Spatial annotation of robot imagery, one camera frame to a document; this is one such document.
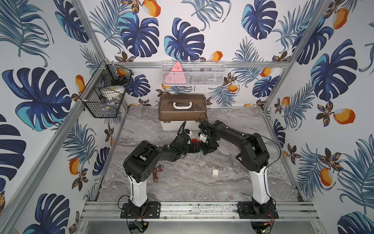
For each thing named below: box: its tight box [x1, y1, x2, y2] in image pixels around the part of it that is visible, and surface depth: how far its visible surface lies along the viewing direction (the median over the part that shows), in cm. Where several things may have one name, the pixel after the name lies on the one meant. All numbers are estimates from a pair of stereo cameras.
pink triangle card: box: [165, 61, 187, 84], surface depth 92 cm
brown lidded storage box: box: [158, 94, 208, 132], surface depth 97 cm
